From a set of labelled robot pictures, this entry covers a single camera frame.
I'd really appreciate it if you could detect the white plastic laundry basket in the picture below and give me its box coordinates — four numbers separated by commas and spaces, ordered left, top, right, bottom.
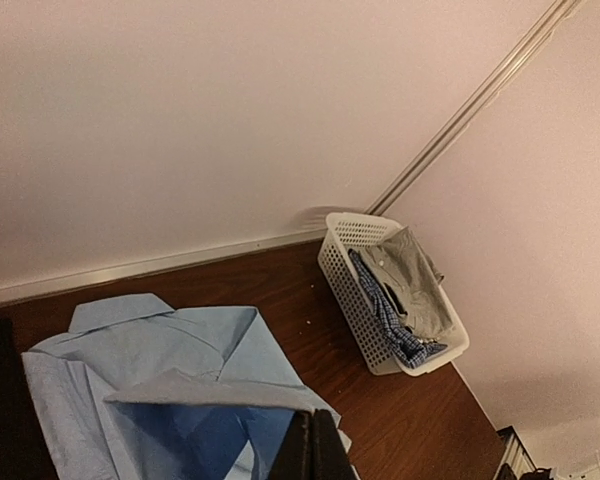
315, 212, 471, 377

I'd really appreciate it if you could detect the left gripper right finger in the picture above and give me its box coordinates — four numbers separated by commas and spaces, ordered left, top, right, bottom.
311, 410, 356, 480

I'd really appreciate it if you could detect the blue checkered shirt in basket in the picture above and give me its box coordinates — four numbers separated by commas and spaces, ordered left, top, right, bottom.
348, 249, 448, 369

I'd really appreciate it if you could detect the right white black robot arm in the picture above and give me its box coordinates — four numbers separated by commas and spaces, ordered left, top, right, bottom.
495, 463, 554, 480

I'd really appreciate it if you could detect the light blue long sleeve shirt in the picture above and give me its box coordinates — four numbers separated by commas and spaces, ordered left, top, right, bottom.
22, 293, 326, 479

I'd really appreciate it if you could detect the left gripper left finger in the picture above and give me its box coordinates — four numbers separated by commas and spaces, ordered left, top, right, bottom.
268, 411, 313, 480

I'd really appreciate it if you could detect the grey shirt in basket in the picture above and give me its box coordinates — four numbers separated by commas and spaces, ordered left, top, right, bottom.
360, 227, 454, 342

